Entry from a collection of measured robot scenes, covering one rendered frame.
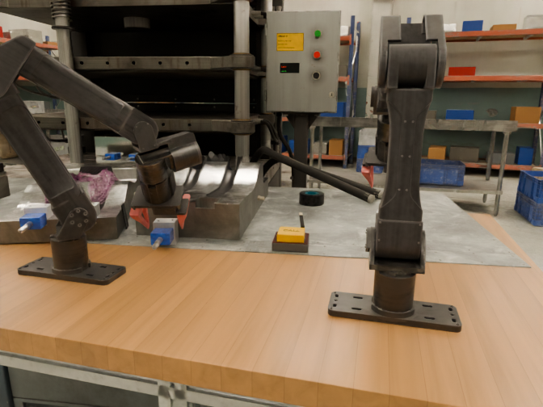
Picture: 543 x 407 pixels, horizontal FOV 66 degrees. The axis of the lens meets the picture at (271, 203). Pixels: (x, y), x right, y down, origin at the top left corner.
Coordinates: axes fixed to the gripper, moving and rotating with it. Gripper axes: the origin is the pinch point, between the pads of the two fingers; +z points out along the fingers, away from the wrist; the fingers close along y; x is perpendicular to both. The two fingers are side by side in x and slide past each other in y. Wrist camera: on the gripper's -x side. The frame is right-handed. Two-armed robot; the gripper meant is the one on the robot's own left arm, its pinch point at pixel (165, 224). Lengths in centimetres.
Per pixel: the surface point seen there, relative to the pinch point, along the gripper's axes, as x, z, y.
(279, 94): -92, 18, -29
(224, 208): -4.1, -1.1, -13.4
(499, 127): -265, 149, -244
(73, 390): 18, 48, 30
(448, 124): -277, 153, -202
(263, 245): 3.0, 3.7, -22.7
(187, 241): 0.7, 5.0, -4.5
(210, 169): -32.2, 9.8, -6.6
